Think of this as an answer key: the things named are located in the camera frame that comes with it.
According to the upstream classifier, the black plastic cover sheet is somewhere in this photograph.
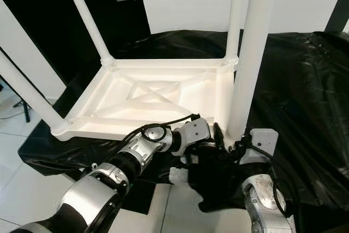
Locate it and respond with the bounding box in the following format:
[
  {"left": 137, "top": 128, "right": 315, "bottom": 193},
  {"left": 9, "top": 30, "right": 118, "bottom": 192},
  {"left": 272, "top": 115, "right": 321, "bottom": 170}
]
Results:
[{"left": 17, "top": 28, "right": 349, "bottom": 228}]

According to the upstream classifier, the black tripod stand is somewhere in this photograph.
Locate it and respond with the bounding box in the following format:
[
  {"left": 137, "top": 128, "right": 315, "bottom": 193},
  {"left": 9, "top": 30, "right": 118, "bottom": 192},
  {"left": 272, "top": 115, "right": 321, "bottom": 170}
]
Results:
[{"left": 14, "top": 97, "right": 33, "bottom": 123}]

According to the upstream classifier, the black door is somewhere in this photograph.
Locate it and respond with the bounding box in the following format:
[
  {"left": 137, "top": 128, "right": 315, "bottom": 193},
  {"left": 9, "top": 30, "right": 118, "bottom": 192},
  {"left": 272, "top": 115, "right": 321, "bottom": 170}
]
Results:
[{"left": 0, "top": 0, "right": 151, "bottom": 86}]

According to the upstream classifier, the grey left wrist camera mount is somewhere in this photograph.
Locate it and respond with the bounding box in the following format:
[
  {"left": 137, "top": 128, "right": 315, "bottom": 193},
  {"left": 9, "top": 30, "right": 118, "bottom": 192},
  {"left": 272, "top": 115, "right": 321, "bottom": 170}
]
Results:
[{"left": 181, "top": 118, "right": 212, "bottom": 154}]

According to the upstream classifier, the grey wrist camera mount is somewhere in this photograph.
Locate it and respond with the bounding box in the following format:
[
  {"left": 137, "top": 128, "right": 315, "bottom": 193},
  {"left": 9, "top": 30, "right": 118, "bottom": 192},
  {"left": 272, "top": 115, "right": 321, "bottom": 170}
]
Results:
[
  {"left": 181, "top": 118, "right": 212, "bottom": 154},
  {"left": 240, "top": 128, "right": 279, "bottom": 164}
]

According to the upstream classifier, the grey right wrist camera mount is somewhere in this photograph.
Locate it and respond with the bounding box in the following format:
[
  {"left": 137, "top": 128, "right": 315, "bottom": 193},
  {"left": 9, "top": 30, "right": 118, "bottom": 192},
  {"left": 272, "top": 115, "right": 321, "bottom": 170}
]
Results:
[{"left": 240, "top": 128, "right": 279, "bottom": 164}]

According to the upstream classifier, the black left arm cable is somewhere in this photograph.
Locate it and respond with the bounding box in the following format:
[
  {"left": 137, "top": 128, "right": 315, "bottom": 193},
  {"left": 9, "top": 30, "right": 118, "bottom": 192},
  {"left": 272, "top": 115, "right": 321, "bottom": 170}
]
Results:
[{"left": 115, "top": 114, "right": 200, "bottom": 163}]

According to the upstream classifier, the black wall pillar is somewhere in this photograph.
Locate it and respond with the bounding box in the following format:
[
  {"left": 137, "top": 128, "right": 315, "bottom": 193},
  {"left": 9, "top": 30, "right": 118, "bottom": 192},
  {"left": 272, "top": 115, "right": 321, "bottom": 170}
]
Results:
[{"left": 324, "top": 1, "right": 349, "bottom": 33}]

